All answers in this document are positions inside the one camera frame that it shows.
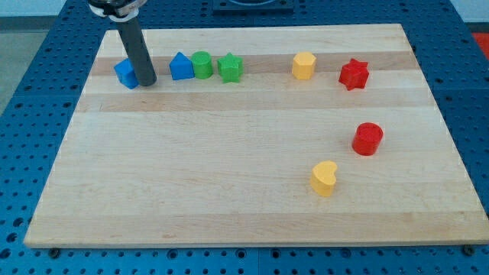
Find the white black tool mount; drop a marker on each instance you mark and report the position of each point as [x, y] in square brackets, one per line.
[116, 10]

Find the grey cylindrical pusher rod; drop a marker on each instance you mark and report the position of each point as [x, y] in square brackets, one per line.
[136, 49]

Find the green star block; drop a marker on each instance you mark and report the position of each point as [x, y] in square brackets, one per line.
[230, 68]

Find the yellow hexagon block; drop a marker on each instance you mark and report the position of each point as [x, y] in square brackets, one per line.
[304, 64]

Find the red star block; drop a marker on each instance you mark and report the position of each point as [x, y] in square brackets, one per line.
[354, 74]

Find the blue cube block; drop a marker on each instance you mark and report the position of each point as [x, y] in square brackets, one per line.
[126, 74]

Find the blue pentagon block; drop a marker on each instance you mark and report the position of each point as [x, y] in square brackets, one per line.
[181, 67]

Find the green cylinder block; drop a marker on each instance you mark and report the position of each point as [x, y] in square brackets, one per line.
[202, 64]

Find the wooden board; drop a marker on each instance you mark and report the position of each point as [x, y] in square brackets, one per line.
[201, 163]

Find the yellow heart block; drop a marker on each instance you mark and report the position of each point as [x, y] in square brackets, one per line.
[323, 178]

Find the red cylinder block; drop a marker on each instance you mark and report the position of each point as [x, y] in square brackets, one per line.
[367, 139]

